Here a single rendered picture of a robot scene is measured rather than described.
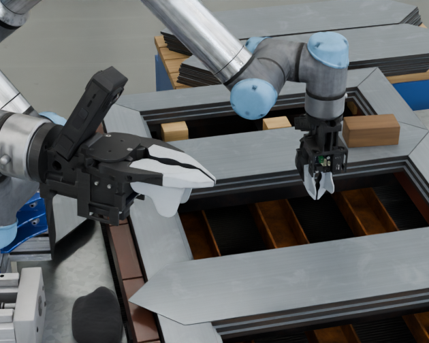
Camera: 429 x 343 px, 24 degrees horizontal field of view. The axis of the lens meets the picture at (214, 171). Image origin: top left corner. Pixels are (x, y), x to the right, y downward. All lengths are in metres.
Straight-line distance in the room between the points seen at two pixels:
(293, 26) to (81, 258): 1.01
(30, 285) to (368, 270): 0.65
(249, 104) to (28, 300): 0.50
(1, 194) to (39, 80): 3.21
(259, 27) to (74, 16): 2.28
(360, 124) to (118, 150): 1.24
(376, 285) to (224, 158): 0.53
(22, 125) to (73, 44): 3.59
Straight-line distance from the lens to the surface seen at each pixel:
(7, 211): 1.25
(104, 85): 1.07
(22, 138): 1.14
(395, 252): 1.98
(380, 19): 2.93
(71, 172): 1.14
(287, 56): 1.84
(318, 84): 1.84
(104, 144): 1.12
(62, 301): 2.12
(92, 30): 4.86
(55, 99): 4.27
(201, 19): 1.72
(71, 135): 1.11
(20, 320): 1.61
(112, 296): 2.08
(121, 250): 2.00
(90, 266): 2.20
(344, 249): 1.98
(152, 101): 2.47
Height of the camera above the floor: 2.05
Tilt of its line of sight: 33 degrees down
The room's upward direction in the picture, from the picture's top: straight up
